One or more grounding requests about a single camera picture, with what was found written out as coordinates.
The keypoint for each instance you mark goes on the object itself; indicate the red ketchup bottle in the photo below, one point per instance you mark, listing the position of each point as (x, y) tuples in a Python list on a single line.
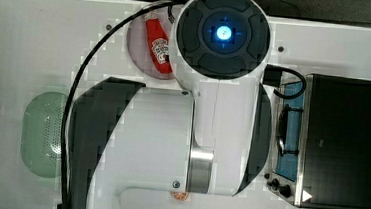
[(157, 42)]

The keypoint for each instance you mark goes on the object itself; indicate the black toaster oven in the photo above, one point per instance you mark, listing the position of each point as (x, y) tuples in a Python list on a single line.
[(321, 153)]

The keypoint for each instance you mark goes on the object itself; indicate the green oval strainer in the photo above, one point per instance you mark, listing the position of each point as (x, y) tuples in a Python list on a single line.
[(40, 140)]

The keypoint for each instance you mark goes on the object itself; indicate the grey round plate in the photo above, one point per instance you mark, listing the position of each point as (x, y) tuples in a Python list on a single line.
[(138, 48)]

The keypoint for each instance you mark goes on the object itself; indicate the orange slice toy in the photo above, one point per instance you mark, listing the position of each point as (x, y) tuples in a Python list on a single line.
[(179, 195)]

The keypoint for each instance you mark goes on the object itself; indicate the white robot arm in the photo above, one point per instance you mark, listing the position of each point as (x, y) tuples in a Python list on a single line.
[(210, 134)]

